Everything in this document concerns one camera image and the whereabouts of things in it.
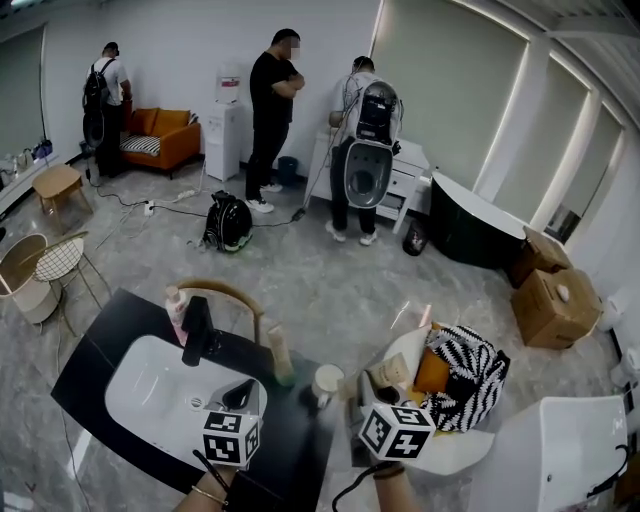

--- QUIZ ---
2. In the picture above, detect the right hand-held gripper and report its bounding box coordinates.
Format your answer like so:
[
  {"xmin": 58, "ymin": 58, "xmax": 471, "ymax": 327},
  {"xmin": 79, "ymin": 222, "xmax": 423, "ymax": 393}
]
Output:
[{"xmin": 349, "ymin": 369, "xmax": 438, "ymax": 469}]

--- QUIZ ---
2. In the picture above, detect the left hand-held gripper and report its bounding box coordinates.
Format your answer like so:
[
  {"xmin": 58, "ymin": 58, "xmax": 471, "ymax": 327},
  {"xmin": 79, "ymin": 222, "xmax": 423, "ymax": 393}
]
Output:
[{"xmin": 202, "ymin": 379, "xmax": 269, "ymax": 470}]

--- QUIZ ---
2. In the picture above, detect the white ceramic mug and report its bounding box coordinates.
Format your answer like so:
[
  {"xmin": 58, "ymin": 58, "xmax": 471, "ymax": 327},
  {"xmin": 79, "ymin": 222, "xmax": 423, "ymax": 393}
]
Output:
[{"xmin": 312, "ymin": 363, "xmax": 346, "ymax": 409}]

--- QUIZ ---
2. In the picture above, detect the person's right forearm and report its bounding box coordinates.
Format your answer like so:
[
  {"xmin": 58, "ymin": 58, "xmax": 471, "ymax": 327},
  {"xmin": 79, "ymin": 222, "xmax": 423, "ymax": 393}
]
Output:
[{"xmin": 372, "ymin": 462, "xmax": 421, "ymax": 512}]

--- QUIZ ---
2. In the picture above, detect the person's left forearm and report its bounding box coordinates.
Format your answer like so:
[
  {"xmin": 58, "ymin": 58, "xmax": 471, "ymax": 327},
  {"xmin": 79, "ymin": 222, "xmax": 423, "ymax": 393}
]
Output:
[{"xmin": 172, "ymin": 462, "xmax": 241, "ymax": 512}]

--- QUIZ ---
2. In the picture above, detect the orange cushion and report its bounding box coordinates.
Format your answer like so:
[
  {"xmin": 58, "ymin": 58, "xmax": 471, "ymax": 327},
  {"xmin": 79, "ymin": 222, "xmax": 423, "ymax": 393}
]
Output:
[{"xmin": 413, "ymin": 344, "xmax": 454, "ymax": 394}]

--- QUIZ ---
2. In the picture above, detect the white shell chair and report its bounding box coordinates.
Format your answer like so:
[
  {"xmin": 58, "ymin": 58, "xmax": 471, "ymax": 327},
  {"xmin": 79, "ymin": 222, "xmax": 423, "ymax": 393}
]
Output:
[{"xmin": 379, "ymin": 324, "xmax": 496, "ymax": 476}]

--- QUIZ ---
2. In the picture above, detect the black vanity counter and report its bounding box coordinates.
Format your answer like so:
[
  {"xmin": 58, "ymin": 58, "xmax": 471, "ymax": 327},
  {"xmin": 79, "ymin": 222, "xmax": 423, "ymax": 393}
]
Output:
[{"xmin": 49, "ymin": 287, "xmax": 336, "ymax": 512}]

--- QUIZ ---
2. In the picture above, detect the black white zigzag blanket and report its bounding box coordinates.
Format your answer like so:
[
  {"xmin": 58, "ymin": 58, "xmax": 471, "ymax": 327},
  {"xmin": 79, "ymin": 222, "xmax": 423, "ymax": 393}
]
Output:
[{"xmin": 422, "ymin": 324, "xmax": 511, "ymax": 434}]

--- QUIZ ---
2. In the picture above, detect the black basin faucet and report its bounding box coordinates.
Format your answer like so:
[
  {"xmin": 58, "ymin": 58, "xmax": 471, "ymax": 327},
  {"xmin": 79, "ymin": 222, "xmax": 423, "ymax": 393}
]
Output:
[{"xmin": 180, "ymin": 295, "xmax": 221, "ymax": 367}]

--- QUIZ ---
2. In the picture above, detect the white sink basin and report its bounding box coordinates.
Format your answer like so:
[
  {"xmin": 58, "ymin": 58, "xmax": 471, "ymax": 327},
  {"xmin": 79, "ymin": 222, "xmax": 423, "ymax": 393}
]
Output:
[{"xmin": 103, "ymin": 333, "xmax": 269, "ymax": 464}]

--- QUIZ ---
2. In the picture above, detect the pink bottle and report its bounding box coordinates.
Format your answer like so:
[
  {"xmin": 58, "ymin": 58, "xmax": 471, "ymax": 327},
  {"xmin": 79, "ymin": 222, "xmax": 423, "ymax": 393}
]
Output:
[{"xmin": 164, "ymin": 284, "xmax": 190, "ymax": 346}]

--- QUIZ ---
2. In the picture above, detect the wooden curved-back chair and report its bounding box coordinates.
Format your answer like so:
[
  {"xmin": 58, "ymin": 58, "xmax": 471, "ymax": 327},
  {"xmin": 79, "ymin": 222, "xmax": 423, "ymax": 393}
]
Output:
[{"xmin": 174, "ymin": 277, "xmax": 265, "ymax": 341}]

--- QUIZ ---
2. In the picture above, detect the black mesh bin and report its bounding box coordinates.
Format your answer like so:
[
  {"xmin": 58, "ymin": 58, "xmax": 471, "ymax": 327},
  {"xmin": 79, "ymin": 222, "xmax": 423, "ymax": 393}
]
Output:
[{"xmin": 402, "ymin": 218, "xmax": 429, "ymax": 257}]

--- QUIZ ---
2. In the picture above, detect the white rectangular tub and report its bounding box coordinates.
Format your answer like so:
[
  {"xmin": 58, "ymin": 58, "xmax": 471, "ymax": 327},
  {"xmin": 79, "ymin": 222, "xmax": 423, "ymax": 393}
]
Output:
[{"xmin": 469, "ymin": 395, "xmax": 630, "ymax": 512}]

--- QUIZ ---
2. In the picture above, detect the black glossy backpack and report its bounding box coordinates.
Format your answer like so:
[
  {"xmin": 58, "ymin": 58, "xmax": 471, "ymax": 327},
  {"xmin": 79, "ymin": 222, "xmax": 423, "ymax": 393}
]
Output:
[{"xmin": 202, "ymin": 189, "xmax": 254, "ymax": 254}]

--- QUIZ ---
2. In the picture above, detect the large cardboard box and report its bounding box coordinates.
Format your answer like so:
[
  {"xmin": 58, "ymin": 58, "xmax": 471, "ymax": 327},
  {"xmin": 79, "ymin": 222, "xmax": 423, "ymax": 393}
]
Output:
[{"xmin": 510, "ymin": 268, "xmax": 604, "ymax": 350}]

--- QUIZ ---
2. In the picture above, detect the dark green bathtub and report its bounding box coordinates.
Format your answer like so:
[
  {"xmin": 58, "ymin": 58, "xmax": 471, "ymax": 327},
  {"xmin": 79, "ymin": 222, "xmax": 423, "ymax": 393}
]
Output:
[{"xmin": 429, "ymin": 170, "xmax": 531, "ymax": 271}]

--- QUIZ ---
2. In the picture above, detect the small cardboard box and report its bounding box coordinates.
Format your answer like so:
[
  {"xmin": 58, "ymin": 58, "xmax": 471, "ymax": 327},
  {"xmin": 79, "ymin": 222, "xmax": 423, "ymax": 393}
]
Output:
[{"xmin": 509, "ymin": 225, "xmax": 574, "ymax": 289}]

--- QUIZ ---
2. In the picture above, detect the grey dome equipment backpack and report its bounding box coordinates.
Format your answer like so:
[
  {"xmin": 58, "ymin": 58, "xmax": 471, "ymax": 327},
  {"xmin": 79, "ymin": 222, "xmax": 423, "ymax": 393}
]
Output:
[{"xmin": 339, "ymin": 78, "xmax": 404, "ymax": 210}]

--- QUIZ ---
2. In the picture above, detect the white cabinet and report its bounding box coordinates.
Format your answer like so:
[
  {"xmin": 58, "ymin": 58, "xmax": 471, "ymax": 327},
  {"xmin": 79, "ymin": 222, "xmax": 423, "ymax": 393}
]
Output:
[{"xmin": 304, "ymin": 130, "xmax": 432, "ymax": 235}]

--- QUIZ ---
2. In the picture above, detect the dark blue waste bin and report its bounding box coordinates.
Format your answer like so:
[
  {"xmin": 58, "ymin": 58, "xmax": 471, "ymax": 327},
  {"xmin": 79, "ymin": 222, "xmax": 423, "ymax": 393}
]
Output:
[{"xmin": 277, "ymin": 155, "xmax": 300, "ymax": 185}]

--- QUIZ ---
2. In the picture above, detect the white pedal bin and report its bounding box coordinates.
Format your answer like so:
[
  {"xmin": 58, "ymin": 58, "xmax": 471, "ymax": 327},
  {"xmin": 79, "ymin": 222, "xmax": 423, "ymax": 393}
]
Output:
[
  {"xmin": 597, "ymin": 287, "xmax": 632, "ymax": 332},
  {"xmin": 610, "ymin": 347, "xmax": 640, "ymax": 389}
]

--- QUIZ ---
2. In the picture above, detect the black curved tub faucet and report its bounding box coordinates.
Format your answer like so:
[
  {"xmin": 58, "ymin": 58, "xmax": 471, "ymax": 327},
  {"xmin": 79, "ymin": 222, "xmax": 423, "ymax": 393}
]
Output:
[{"xmin": 587, "ymin": 443, "xmax": 632, "ymax": 499}]

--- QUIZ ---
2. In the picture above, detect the white water dispenser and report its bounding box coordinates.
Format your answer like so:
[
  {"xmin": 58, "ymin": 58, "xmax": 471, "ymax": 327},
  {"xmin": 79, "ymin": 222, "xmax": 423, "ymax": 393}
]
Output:
[{"xmin": 204, "ymin": 102, "xmax": 245, "ymax": 182}]

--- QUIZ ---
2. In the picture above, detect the large round beige table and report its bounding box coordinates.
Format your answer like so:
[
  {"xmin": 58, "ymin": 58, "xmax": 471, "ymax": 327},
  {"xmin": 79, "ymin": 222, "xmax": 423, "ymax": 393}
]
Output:
[{"xmin": 0, "ymin": 233, "xmax": 50, "ymax": 299}]

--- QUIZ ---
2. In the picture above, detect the orange sofa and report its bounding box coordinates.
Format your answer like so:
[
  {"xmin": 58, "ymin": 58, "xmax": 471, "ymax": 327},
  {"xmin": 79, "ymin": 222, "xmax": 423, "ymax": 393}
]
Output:
[{"xmin": 117, "ymin": 107, "xmax": 202, "ymax": 180}]

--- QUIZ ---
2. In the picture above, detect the striped seat cushion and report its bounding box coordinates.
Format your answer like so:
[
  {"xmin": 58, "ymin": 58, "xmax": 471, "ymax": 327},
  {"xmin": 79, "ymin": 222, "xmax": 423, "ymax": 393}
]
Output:
[{"xmin": 118, "ymin": 134, "xmax": 164, "ymax": 155}]

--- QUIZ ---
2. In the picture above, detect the wooden side table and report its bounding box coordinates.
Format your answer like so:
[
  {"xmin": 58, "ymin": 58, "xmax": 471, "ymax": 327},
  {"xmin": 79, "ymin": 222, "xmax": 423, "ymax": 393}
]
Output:
[{"xmin": 32, "ymin": 163, "xmax": 95, "ymax": 234}]

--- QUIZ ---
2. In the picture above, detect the narrow grey roller blind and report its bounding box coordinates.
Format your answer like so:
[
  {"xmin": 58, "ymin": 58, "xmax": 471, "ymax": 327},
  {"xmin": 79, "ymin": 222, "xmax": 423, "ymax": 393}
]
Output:
[
  {"xmin": 563, "ymin": 102, "xmax": 624, "ymax": 221},
  {"xmin": 492, "ymin": 54, "xmax": 592, "ymax": 224}
]

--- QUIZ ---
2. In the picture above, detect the white low shelf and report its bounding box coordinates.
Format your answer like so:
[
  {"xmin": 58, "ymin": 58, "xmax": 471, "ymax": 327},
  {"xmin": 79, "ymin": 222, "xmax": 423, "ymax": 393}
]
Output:
[{"xmin": 0, "ymin": 154, "xmax": 61, "ymax": 216}]

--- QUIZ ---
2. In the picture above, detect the clear water dispenser bottle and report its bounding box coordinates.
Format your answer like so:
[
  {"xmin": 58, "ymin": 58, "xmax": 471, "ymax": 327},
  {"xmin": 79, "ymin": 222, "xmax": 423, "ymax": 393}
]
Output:
[{"xmin": 215, "ymin": 63, "xmax": 242, "ymax": 105}]

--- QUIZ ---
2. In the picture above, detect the wide grey roller blind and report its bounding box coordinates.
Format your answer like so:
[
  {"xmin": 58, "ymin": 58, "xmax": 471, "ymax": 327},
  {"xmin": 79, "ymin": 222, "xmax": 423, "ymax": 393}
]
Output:
[{"xmin": 372, "ymin": 0, "xmax": 530, "ymax": 201}]

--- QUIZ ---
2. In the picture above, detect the beige handbag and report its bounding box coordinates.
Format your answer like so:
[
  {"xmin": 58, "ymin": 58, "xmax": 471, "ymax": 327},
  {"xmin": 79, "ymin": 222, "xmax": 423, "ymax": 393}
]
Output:
[{"xmin": 0, "ymin": 153, "xmax": 19, "ymax": 189}]

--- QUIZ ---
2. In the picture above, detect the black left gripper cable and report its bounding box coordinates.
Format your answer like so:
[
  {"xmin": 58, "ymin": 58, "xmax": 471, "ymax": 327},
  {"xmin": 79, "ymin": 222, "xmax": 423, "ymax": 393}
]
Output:
[{"xmin": 192, "ymin": 448, "xmax": 236, "ymax": 512}]

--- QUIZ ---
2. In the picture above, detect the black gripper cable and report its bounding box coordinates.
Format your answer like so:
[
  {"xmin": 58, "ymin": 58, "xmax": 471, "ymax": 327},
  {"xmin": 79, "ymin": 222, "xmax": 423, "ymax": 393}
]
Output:
[
  {"xmin": 332, "ymin": 462, "xmax": 386, "ymax": 512},
  {"xmin": 192, "ymin": 448, "xmax": 236, "ymax": 512}
]

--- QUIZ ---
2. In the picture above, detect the thin gold bracelet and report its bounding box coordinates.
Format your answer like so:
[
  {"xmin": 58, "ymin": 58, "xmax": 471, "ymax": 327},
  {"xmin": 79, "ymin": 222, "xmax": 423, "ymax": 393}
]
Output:
[{"xmin": 191, "ymin": 483, "xmax": 230, "ymax": 505}]

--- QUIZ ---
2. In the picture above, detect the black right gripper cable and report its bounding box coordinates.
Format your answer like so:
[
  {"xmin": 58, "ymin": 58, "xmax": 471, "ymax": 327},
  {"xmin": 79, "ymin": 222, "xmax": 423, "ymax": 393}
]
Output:
[{"xmin": 332, "ymin": 462, "xmax": 386, "ymax": 512}]

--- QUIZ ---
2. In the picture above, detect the black adapter cable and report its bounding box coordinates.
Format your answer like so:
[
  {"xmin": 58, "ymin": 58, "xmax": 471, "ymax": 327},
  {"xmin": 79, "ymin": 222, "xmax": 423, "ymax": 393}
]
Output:
[{"xmin": 252, "ymin": 134, "xmax": 351, "ymax": 229}]

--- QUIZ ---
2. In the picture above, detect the black extension cable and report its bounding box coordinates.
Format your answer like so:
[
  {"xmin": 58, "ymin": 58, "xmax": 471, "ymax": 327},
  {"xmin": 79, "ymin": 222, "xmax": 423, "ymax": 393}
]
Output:
[{"xmin": 87, "ymin": 169, "xmax": 209, "ymax": 219}]

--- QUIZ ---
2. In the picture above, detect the large grey wall screen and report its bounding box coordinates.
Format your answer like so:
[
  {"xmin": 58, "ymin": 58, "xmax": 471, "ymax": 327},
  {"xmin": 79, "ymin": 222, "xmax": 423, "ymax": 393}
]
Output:
[{"xmin": 0, "ymin": 27, "xmax": 46, "ymax": 156}]

